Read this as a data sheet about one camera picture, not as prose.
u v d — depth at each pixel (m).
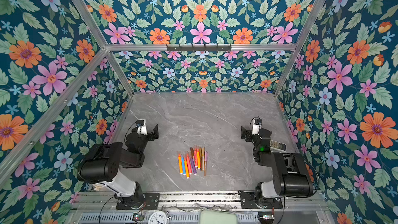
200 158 0.87
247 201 0.73
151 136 0.84
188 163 0.85
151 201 0.73
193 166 0.84
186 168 0.84
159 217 0.67
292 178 0.44
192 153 0.88
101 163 0.47
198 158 0.86
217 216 0.68
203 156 0.88
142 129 0.80
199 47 0.93
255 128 0.81
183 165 0.84
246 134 0.83
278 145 0.91
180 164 0.84
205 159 0.86
